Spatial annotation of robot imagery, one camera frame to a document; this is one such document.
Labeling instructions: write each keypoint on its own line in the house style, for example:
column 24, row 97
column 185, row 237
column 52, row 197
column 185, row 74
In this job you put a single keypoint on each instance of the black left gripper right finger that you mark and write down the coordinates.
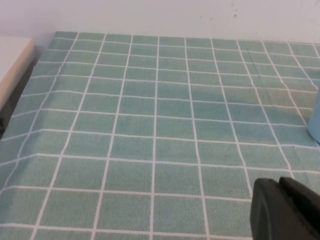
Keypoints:
column 302, row 210

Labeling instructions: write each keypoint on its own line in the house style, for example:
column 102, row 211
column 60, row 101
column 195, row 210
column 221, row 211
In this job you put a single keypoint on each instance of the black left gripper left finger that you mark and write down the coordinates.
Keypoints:
column 267, row 210

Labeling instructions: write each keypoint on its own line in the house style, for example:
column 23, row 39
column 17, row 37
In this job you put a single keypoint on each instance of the light blue plastic cup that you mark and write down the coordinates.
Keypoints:
column 315, row 120

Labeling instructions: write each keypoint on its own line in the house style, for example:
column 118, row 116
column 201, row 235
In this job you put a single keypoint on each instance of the green checked tablecloth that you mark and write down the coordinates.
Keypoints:
column 155, row 125

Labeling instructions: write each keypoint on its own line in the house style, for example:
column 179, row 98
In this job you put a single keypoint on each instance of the white beige side table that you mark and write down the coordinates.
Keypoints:
column 12, row 65

